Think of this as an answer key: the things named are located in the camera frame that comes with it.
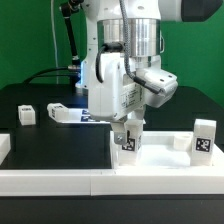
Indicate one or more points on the white square table top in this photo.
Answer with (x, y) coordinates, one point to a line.
(160, 149)

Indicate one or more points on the white right fence wall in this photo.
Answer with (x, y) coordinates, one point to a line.
(218, 157)

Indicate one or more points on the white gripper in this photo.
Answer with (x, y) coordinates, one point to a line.
(115, 97)

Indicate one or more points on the sheet of fiducial markers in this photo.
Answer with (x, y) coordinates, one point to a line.
(80, 115)

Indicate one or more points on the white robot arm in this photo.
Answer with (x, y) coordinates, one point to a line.
(116, 46)

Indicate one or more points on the white fence wall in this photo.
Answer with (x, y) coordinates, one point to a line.
(5, 146)
(218, 157)
(111, 182)

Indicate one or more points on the white left fence wall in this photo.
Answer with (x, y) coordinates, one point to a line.
(5, 146)

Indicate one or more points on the white front fence wall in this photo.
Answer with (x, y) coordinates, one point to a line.
(111, 182)

